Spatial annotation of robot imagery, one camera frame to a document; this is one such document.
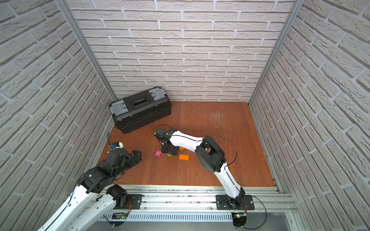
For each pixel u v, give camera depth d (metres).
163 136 0.69
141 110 0.94
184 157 0.90
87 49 0.86
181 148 0.64
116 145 0.65
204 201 0.76
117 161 0.54
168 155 0.89
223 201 0.74
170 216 0.77
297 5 0.69
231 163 0.52
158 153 0.90
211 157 0.54
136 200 0.75
